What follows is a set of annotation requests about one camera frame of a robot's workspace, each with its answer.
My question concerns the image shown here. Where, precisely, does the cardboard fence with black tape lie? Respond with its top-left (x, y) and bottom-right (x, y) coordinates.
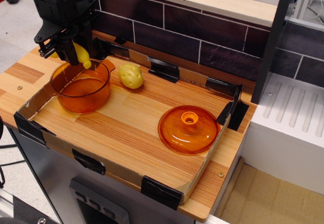
top-left (18, 49), bottom-right (256, 219)

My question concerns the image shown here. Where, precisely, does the orange transparent pot lid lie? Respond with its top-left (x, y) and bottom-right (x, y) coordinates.
top-left (157, 106), bottom-right (220, 155)

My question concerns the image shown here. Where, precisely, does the white toy sink drainboard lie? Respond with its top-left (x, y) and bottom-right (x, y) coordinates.
top-left (242, 73), bottom-right (323, 194)

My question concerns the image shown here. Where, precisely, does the orange transparent pot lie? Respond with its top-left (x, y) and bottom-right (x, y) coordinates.
top-left (45, 59), bottom-right (115, 113)

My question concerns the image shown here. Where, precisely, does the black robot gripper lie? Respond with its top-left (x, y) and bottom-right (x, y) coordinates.
top-left (33, 0), bottom-right (97, 66)

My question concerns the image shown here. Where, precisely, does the yellow plastic banana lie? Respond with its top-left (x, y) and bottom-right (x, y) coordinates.
top-left (49, 42), bottom-right (92, 70)

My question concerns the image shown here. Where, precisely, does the dark grey cabinet post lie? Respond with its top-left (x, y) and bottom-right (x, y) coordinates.
top-left (251, 0), bottom-right (292, 104)

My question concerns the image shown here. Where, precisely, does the yellow plastic potato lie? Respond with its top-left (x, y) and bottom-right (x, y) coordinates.
top-left (118, 64), bottom-right (144, 89)

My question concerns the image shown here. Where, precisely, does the grey toy oven panel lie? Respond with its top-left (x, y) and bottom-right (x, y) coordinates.
top-left (69, 180), bottom-right (130, 224)

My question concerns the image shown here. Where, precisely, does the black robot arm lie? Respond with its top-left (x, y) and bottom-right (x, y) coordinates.
top-left (33, 0), bottom-right (98, 65)

